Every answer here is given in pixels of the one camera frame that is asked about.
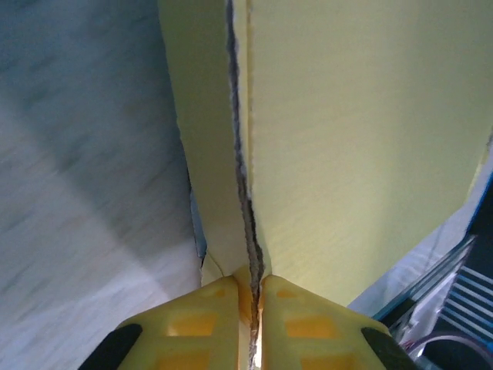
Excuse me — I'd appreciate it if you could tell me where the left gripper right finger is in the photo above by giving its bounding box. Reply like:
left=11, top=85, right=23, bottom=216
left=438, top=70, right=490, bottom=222
left=261, top=274, right=417, bottom=370

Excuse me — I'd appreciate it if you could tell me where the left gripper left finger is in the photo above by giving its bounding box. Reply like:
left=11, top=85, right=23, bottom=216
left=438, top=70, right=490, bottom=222
left=94, top=275, right=240, bottom=370

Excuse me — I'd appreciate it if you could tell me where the yellow paper box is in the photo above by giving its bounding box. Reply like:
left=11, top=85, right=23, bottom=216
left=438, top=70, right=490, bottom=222
left=157, top=0, right=493, bottom=286

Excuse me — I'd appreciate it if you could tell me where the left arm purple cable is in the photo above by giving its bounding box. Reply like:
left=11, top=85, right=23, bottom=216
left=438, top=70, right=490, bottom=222
left=400, top=333, right=493, bottom=358

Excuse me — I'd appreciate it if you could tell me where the slotted grey cable duct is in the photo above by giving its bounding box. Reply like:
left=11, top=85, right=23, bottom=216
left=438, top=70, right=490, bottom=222
left=438, top=265, right=493, bottom=336

